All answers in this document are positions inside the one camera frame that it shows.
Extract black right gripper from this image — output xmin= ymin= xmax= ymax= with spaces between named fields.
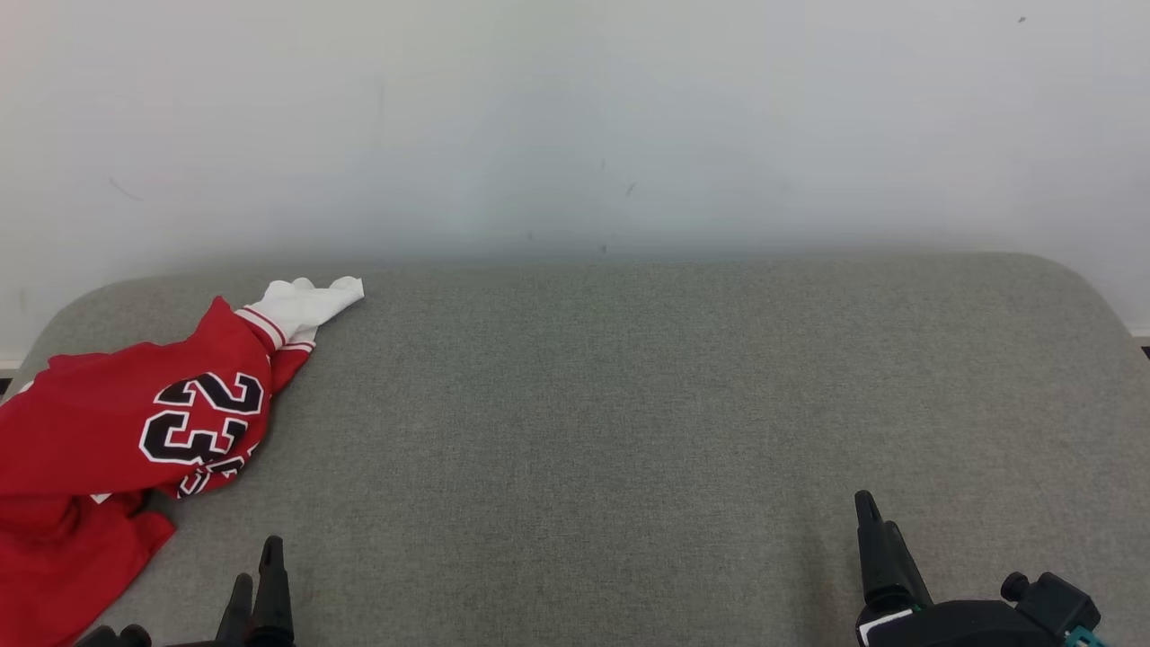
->
xmin=854 ymin=490 xmax=1034 ymax=647

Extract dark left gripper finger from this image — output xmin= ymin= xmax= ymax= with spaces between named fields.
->
xmin=250 ymin=536 xmax=296 ymax=647
xmin=216 ymin=573 xmax=256 ymax=647

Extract red shorts with white stripe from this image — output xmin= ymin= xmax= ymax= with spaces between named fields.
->
xmin=0 ymin=490 xmax=178 ymax=647

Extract red number 23 basketball jersey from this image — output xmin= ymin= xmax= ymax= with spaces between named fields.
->
xmin=0 ymin=276 xmax=366 ymax=501

